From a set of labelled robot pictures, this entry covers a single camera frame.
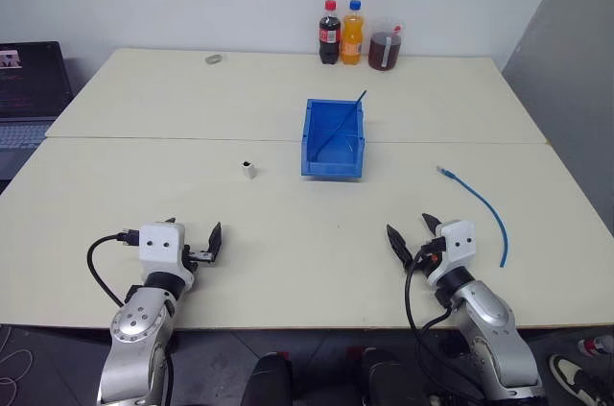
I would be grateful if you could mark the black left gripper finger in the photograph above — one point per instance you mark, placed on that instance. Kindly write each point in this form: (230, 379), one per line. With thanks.
(169, 221)
(215, 239)

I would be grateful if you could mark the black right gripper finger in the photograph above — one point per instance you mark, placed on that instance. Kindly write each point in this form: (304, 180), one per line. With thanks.
(398, 245)
(431, 223)

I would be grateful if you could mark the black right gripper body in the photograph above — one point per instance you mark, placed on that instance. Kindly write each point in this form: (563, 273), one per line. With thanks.
(428, 250)

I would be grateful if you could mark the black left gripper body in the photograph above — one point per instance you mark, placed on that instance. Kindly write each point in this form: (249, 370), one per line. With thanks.
(196, 256)

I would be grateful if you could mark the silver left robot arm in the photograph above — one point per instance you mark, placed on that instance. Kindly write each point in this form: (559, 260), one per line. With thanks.
(139, 324)

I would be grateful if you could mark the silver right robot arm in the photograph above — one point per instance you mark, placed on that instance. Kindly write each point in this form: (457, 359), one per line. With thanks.
(494, 329)

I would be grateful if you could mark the small white connector block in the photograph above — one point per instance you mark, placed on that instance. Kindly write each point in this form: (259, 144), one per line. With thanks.
(249, 172)

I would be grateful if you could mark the blue plastic bin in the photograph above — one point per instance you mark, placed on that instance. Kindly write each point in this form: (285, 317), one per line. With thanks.
(336, 169)

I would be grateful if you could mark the dark rounded shape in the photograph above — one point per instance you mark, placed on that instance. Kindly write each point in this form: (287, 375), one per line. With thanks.
(384, 377)
(268, 379)

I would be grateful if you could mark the grey tape roll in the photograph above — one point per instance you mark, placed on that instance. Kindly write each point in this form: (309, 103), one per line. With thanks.
(214, 60)

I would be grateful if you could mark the clear jar dark liquid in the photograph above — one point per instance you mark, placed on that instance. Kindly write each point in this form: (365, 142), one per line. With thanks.
(384, 51)

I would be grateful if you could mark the black white shoe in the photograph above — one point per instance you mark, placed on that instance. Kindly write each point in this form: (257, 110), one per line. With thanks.
(573, 377)

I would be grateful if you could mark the white red bottle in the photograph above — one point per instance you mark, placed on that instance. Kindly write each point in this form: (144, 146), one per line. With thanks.
(597, 344)

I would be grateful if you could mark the grey laptop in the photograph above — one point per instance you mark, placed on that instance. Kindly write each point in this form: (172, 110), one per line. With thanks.
(31, 84)

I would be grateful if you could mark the orange soda bottle blue cap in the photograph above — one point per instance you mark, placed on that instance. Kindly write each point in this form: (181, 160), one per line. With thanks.
(351, 39)

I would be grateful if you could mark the cola bottle red cap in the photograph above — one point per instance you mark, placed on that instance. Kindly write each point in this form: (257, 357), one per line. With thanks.
(329, 36)

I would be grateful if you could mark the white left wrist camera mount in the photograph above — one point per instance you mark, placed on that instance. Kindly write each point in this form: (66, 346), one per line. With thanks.
(162, 243)

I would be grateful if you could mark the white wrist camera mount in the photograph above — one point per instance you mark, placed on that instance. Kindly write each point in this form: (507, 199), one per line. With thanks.
(456, 245)
(162, 243)

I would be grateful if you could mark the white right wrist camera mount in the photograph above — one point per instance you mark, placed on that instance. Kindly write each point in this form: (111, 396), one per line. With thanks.
(456, 245)

